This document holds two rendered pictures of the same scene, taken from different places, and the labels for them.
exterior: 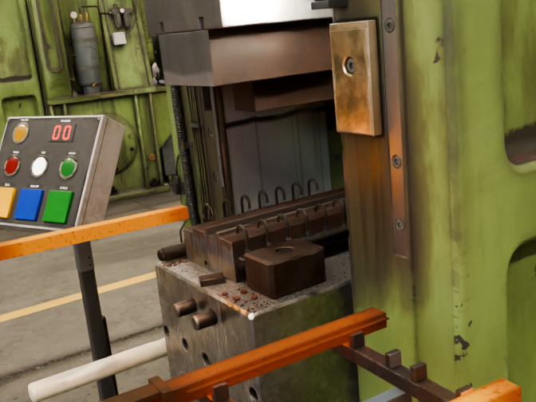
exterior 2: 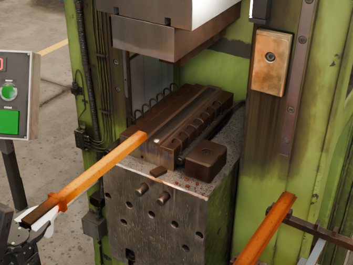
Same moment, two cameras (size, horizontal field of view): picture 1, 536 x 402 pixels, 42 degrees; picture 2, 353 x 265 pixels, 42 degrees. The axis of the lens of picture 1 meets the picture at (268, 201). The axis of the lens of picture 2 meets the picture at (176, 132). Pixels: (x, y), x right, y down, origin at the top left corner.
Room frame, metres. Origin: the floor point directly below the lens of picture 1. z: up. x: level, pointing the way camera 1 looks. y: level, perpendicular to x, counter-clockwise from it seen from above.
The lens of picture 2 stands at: (0.21, 0.58, 1.77)
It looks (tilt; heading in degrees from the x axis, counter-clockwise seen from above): 33 degrees down; 332
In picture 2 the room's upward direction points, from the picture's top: 1 degrees clockwise
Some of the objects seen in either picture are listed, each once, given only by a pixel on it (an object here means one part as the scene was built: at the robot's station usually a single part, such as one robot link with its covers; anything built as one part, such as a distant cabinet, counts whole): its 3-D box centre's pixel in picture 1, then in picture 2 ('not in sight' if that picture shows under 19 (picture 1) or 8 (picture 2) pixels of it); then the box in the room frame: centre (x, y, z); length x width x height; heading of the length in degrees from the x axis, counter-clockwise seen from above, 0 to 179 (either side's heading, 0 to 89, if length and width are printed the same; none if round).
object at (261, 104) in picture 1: (307, 85); (194, 38); (1.39, -0.10, 1.24); 0.30 x 0.07 x 0.06; 122
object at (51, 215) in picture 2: not in sight; (48, 226); (1.00, 0.48, 1.04); 0.09 x 0.03 x 0.06; 119
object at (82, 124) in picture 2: not in sight; (83, 139); (1.66, 0.22, 0.80); 0.06 x 0.03 x 0.14; 32
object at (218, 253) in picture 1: (296, 224); (180, 119); (1.39, -0.05, 0.96); 0.42 x 0.20 x 0.09; 122
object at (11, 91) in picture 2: (68, 167); (8, 91); (1.58, 0.45, 1.09); 0.05 x 0.03 x 0.04; 32
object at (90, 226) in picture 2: not in sight; (94, 225); (1.64, 0.22, 0.36); 0.09 x 0.07 x 0.12; 32
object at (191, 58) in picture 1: (280, 48); (182, 16); (1.39, -0.05, 1.32); 0.42 x 0.20 x 0.10; 122
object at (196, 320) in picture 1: (203, 320); (163, 199); (1.14, 0.13, 0.87); 0.04 x 0.03 x 0.03; 122
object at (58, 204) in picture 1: (59, 206); (7, 122); (1.55, 0.48, 1.01); 0.07 x 0.05 x 0.07; 57
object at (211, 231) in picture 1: (301, 209); (186, 112); (1.37, -0.07, 0.99); 0.42 x 0.05 x 0.01; 122
